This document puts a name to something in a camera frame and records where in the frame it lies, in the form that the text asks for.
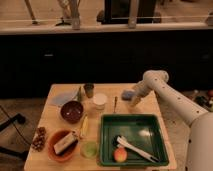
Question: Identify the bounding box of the blue sponge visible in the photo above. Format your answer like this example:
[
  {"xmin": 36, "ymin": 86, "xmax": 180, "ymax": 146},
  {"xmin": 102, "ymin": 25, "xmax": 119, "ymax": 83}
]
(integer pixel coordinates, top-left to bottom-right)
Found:
[{"xmin": 121, "ymin": 90, "xmax": 135, "ymax": 101}]

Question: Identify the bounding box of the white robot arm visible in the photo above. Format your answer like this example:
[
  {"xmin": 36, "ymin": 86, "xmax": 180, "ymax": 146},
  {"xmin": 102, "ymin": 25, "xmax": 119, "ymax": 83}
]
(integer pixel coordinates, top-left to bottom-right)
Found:
[{"xmin": 131, "ymin": 70, "xmax": 213, "ymax": 171}]

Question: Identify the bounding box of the purple bowl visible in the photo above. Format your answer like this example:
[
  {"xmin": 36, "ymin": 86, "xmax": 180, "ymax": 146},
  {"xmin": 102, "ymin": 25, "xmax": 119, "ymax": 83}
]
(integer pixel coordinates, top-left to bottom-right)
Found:
[{"xmin": 60, "ymin": 101, "xmax": 84, "ymax": 124}]

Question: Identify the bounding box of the orange bowl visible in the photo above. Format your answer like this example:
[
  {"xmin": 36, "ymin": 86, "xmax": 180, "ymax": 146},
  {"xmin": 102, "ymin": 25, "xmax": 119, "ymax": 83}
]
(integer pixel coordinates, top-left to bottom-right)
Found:
[{"xmin": 48, "ymin": 130, "xmax": 78, "ymax": 163}]

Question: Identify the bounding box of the green plastic tray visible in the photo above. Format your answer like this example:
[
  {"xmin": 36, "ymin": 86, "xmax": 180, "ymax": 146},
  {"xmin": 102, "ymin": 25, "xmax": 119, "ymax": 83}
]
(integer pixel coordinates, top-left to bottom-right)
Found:
[{"xmin": 99, "ymin": 114, "xmax": 169, "ymax": 167}]

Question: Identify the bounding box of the white cup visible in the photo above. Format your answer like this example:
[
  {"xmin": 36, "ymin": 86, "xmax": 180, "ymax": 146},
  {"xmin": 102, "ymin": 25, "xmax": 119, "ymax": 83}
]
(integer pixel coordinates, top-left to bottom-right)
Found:
[{"xmin": 93, "ymin": 93, "xmax": 107, "ymax": 110}]

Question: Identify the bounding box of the brown cup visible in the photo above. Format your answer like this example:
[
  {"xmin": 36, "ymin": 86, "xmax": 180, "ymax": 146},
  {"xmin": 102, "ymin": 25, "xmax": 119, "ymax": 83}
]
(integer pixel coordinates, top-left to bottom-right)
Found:
[{"xmin": 84, "ymin": 83, "xmax": 94, "ymax": 98}]

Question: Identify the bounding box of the peach fruit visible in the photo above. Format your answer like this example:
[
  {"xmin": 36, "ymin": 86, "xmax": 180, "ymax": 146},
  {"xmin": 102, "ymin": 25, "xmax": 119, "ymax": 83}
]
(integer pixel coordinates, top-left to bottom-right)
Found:
[{"xmin": 113, "ymin": 148, "xmax": 127, "ymax": 163}]

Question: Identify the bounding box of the green plastic cup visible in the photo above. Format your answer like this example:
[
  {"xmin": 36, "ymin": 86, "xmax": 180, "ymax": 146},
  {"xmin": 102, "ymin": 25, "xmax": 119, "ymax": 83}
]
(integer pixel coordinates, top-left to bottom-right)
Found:
[{"xmin": 81, "ymin": 141, "xmax": 98, "ymax": 159}]

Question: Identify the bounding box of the black and white eraser block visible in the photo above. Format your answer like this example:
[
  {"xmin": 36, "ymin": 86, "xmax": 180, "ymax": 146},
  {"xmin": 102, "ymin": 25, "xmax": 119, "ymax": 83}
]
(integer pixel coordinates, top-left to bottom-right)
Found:
[{"xmin": 53, "ymin": 132, "xmax": 78, "ymax": 155}]

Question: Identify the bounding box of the light blue plate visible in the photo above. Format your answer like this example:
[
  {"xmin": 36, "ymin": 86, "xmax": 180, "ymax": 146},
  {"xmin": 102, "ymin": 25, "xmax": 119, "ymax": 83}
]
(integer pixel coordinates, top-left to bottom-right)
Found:
[{"xmin": 50, "ymin": 91, "xmax": 77, "ymax": 107}]

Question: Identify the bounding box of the bunch of brown grapes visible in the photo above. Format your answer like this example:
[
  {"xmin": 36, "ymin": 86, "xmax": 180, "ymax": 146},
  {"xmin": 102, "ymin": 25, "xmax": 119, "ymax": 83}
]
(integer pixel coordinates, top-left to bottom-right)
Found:
[{"xmin": 32, "ymin": 127, "xmax": 46, "ymax": 152}]

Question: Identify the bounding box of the black chair base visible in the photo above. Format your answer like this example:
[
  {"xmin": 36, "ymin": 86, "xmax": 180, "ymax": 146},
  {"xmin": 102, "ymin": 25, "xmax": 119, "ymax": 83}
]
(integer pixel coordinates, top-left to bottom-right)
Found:
[{"xmin": 0, "ymin": 105, "xmax": 30, "ymax": 161}]

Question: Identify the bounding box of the brown handled utensil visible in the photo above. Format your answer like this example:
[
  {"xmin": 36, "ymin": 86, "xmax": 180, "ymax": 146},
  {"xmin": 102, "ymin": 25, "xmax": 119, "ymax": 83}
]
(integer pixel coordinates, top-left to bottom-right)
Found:
[{"xmin": 113, "ymin": 96, "xmax": 118, "ymax": 113}]

